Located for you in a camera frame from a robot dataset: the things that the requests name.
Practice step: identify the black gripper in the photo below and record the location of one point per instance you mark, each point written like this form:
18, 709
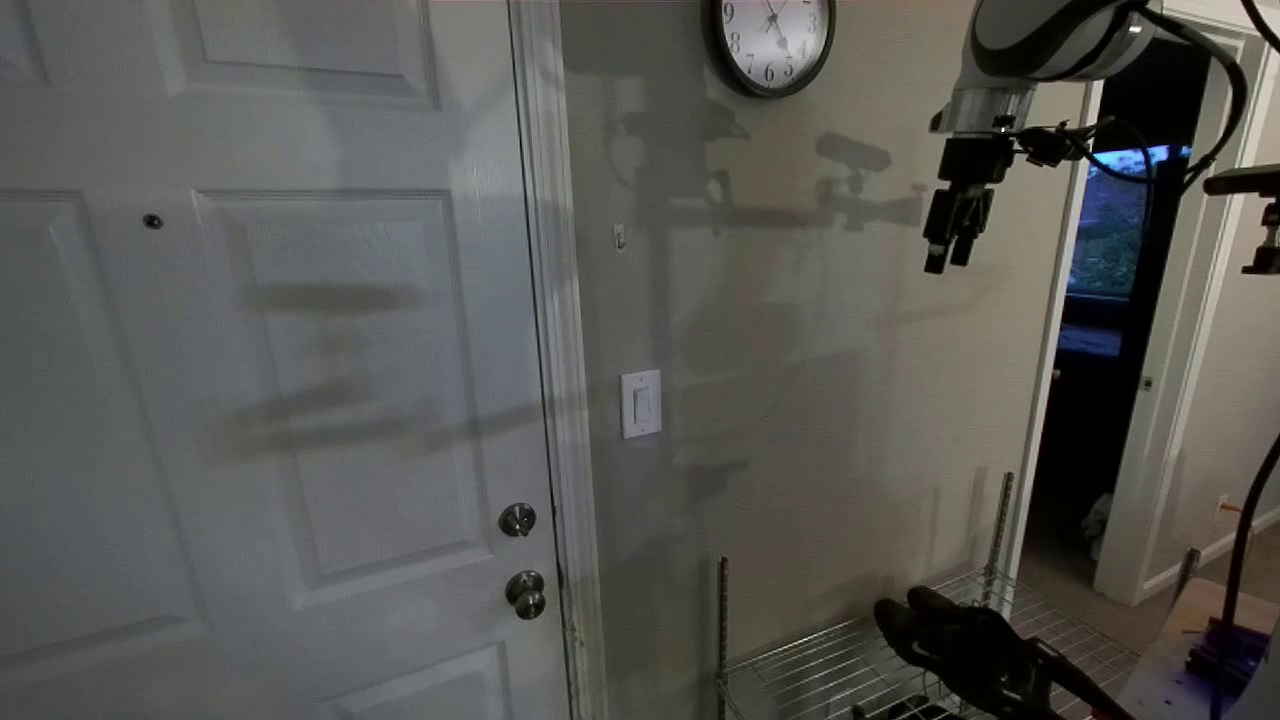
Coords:
974, 163

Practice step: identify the white wall light switch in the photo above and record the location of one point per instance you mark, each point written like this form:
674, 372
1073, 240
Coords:
643, 404

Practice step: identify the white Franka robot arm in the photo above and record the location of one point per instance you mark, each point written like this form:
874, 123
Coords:
1047, 42

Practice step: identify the bluish lit window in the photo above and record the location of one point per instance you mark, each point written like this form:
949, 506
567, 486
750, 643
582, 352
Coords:
1112, 225

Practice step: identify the white door trim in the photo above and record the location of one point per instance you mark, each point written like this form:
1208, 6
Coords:
560, 265

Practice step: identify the black device on rack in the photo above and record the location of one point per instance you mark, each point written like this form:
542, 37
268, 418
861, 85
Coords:
986, 653

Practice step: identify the silver deadbolt lock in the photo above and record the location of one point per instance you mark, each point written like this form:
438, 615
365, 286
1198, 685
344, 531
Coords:
516, 520

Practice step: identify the silver door knob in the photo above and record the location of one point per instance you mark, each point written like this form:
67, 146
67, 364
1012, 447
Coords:
527, 594

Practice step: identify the white panelled door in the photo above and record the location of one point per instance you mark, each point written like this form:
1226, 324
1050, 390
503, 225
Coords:
264, 401

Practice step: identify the small dark door peephole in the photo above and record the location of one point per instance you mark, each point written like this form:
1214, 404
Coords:
152, 221

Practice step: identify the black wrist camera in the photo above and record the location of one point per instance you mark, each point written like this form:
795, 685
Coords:
1052, 140

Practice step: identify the round black-rimmed wall clock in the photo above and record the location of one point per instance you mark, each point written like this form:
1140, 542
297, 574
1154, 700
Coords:
772, 37

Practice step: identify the white doorway frame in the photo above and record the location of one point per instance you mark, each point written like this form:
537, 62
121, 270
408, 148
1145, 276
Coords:
1145, 441

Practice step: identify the black camera on stand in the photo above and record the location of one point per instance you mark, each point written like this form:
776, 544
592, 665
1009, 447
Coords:
1254, 185

